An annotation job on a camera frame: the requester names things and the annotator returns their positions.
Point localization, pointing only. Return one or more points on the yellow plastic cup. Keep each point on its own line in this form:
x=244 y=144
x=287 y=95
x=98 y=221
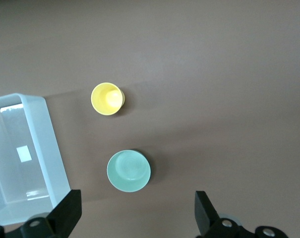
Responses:
x=102 y=99

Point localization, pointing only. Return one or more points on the clear plastic bin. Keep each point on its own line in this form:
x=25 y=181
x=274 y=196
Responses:
x=48 y=148

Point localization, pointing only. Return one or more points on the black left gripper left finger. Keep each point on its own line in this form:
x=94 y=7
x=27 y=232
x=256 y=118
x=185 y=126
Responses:
x=65 y=213

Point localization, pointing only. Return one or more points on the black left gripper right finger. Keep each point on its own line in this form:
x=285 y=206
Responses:
x=206 y=218

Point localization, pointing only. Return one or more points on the mint green bowl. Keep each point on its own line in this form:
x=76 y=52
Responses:
x=127 y=171

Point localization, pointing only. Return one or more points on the brown table cover sheet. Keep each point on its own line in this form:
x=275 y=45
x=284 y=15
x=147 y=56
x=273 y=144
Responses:
x=189 y=74

